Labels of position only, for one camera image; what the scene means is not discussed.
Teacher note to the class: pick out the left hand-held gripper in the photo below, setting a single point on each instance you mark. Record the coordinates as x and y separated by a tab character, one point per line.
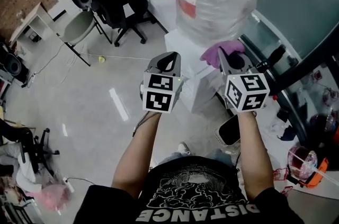
159	101

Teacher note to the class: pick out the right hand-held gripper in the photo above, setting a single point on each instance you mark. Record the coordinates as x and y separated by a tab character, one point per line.
249	96

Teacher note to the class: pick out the purple cloth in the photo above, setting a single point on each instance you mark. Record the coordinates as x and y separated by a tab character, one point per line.
212	54

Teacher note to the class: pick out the white water dispenser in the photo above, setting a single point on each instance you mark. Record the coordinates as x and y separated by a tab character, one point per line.
202	93

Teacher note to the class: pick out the person's right forearm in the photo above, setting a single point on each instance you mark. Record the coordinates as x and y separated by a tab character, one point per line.
255	154

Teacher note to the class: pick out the person's left forearm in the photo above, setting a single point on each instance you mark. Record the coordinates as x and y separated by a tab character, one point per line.
135	154

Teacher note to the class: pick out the plastic-wrapped water jug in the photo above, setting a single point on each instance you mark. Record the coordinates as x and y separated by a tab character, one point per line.
219	0

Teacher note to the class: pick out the black thermos bottle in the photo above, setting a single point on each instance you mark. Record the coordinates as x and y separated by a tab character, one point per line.
276	54

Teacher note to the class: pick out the yellow cup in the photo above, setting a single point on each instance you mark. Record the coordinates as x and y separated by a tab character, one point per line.
102	59

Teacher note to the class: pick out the white trash bin black liner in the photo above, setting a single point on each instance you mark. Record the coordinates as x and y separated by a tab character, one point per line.
229	131

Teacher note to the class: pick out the person's left white shoe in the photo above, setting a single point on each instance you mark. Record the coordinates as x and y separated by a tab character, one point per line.
184	148

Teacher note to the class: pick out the dark blue cloth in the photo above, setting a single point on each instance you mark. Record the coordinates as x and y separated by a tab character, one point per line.
287	134

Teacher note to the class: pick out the person's blue jeans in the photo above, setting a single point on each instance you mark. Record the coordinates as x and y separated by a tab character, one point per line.
219	156

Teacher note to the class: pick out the grey chair with black legs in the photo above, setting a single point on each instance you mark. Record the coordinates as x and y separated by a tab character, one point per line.
78	28

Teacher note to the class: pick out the dark red backpack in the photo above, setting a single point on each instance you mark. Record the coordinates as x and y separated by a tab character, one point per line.
321	122

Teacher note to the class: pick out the colourful patterned backpack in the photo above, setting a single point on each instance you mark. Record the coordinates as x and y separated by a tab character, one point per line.
304	162

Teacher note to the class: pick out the pale wooden desk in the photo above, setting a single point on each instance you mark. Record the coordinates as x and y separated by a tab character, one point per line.
34	15

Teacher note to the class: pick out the person's black printed T-shirt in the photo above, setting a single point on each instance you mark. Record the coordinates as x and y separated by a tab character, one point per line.
106	204

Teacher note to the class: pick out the black swivel chair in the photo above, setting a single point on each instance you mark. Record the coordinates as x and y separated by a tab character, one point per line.
39	148

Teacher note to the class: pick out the white power strip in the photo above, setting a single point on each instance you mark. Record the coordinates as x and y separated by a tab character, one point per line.
69	186

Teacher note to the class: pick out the pink plastic bag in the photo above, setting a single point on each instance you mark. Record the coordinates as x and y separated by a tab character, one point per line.
50	196

